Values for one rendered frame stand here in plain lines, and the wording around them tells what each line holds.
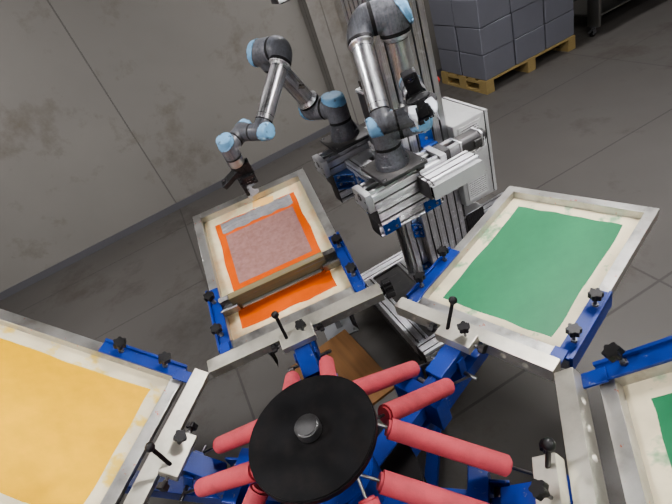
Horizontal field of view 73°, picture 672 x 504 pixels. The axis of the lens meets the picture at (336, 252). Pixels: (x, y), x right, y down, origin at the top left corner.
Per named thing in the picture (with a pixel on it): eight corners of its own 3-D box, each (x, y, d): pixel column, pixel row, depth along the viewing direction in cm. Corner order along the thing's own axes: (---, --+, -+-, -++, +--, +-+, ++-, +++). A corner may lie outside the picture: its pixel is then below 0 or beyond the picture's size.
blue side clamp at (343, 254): (331, 245, 197) (327, 235, 191) (341, 241, 197) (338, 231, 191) (357, 299, 178) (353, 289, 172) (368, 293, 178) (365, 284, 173)
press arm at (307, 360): (293, 342, 167) (289, 336, 163) (308, 335, 168) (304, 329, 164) (307, 383, 157) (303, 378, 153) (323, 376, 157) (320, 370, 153)
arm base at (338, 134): (351, 126, 249) (346, 109, 243) (364, 132, 237) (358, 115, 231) (327, 138, 246) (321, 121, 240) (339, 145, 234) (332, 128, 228)
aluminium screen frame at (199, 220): (195, 221, 223) (192, 216, 220) (304, 173, 226) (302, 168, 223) (227, 357, 174) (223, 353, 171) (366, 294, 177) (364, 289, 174)
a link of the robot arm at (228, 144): (235, 131, 194) (224, 145, 190) (245, 151, 203) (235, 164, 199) (222, 129, 197) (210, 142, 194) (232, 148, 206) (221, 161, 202)
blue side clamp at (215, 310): (212, 299, 194) (204, 290, 189) (223, 294, 194) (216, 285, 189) (226, 359, 176) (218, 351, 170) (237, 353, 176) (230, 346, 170)
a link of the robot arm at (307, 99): (329, 124, 239) (261, 51, 197) (307, 125, 248) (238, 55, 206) (336, 104, 242) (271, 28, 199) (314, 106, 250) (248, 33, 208)
